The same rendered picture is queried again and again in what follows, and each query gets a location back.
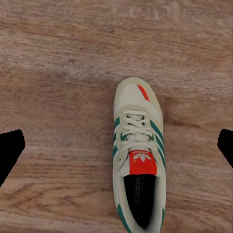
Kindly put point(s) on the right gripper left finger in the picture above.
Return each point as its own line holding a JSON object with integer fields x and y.
{"x": 11, "y": 146}

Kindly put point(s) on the gym shoe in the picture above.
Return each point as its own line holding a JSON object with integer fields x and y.
{"x": 139, "y": 182}

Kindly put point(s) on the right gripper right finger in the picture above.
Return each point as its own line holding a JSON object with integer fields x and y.
{"x": 225, "y": 144}

